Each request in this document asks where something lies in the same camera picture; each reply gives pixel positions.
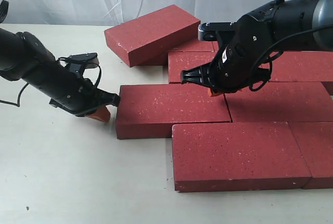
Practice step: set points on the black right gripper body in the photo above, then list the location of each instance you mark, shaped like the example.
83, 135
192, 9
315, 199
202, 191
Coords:
236, 64

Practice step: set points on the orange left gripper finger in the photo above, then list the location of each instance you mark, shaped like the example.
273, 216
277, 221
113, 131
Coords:
102, 114
110, 98

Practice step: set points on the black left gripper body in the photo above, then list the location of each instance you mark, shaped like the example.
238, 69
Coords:
74, 94

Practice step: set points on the red brick with white speckles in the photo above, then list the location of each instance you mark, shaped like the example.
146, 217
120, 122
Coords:
178, 61

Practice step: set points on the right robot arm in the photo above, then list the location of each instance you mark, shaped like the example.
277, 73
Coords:
296, 25

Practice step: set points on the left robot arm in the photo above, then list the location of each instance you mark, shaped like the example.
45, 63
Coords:
24, 57

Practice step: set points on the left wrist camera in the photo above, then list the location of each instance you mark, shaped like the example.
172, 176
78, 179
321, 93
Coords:
77, 64

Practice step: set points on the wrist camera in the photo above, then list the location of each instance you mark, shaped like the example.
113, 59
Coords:
77, 64
222, 32

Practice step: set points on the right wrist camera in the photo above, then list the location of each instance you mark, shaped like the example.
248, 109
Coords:
222, 32

